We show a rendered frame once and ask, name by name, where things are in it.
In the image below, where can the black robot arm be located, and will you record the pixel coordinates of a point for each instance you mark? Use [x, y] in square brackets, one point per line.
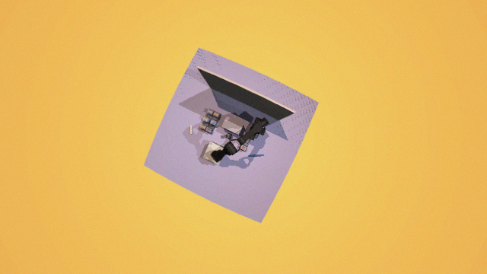
[229, 149]

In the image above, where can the dark grey flat panel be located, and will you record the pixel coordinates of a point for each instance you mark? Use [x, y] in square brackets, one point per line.
[245, 95]

